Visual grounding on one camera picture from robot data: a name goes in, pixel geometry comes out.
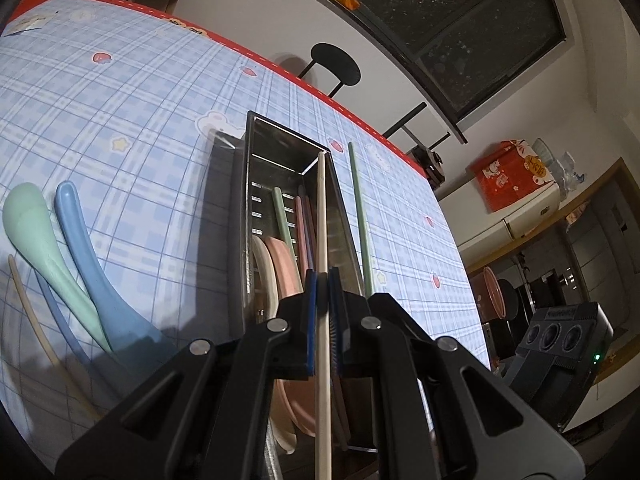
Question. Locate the perforated metal utensil tray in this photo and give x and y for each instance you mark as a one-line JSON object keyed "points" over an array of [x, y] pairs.
{"points": [[265, 160]]}

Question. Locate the dark window with sill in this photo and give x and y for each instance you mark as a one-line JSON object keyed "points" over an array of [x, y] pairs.
{"points": [[450, 25]]}

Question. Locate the small white paper packet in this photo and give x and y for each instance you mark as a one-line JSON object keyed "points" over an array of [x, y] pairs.
{"points": [[27, 24]]}

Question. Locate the pink spoon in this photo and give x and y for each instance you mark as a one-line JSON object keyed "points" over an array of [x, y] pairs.
{"points": [[285, 270]]}

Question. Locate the blue spoon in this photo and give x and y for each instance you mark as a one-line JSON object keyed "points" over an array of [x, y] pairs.
{"points": [[85, 260]]}

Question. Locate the black kitchen oven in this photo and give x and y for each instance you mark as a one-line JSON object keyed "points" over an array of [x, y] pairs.
{"points": [[555, 285]]}

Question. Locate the beige spoon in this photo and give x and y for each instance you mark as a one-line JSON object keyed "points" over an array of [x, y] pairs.
{"points": [[262, 275]]}

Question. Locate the green spoon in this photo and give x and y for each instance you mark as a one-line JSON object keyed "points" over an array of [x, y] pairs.
{"points": [[35, 240]]}

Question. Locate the red printed cloth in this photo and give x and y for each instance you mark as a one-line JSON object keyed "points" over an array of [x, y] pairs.
{"points": [[510, 177]]}

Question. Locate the black metal rack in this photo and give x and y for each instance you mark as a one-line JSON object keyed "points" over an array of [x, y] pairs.
{"points": [[410, 125]]}

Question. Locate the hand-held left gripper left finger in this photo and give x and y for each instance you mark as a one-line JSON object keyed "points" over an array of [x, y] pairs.
{"points": [[312, 330]]}

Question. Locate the blue plaid red-bordered tablecloth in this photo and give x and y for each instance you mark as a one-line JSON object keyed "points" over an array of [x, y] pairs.
{"points": [[125, 110]]}

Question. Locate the brown trash bin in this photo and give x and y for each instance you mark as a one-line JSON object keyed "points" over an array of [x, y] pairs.
{"points": [[495, 292]]}

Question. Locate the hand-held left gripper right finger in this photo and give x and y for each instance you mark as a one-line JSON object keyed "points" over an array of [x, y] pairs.
{"points": [[336, 330]]}

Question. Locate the cream refrigerator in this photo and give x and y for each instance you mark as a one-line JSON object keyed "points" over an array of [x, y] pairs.
{"points": [[500, 230]]}

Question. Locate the stacked bowls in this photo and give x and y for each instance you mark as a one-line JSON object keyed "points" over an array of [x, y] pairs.
{"points": [[542, 152]]}

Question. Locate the black round stool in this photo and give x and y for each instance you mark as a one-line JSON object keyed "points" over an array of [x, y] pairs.
{"points": [[510, 300]]}

